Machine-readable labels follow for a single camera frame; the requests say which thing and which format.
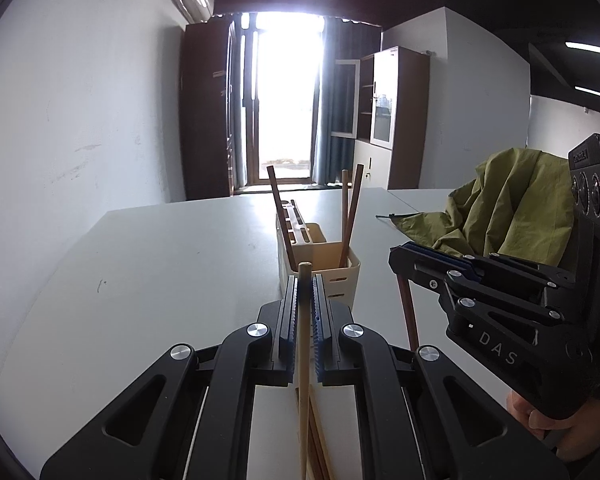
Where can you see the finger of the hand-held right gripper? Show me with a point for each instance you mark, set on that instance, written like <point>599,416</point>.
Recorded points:
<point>420,267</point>
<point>445,255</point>

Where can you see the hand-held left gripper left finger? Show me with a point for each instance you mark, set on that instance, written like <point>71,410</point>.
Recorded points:
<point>293,330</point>

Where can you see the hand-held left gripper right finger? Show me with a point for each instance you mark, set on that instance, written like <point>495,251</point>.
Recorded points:
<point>317,330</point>

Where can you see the beige plastic utensil holder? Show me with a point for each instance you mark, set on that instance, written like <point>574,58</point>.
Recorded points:
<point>340,280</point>

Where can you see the person's right hand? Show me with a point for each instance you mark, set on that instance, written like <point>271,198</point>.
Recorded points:
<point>522,407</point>

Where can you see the olive green jacket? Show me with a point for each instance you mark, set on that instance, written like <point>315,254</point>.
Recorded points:
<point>520,200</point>

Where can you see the brown cabinet with glass door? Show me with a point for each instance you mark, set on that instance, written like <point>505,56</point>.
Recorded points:
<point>410,110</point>

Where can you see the white ceiling light strip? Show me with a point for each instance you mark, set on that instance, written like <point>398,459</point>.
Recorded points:
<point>597,94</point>
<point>592,49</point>

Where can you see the bright glass balcony door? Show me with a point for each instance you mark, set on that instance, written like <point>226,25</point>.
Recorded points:
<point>285,85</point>

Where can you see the tall brown wardrobe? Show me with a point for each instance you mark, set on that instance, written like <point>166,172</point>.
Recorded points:
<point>205,110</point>

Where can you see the dark curtain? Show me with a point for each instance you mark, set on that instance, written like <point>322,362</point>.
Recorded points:
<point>350,35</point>

